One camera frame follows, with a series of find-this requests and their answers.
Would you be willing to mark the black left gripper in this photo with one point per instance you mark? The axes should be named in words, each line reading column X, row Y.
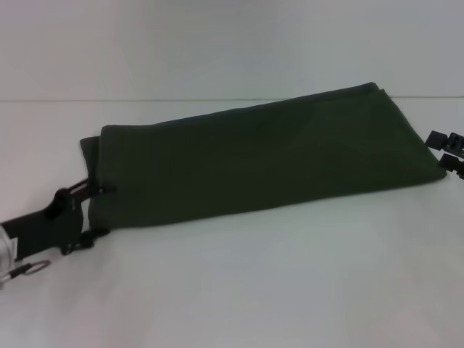
column 50, row 228

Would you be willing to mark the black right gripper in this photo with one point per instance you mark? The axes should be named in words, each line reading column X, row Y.
column 458, row 146

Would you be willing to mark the dark green shirt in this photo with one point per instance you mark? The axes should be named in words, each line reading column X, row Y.
column 253, row 163

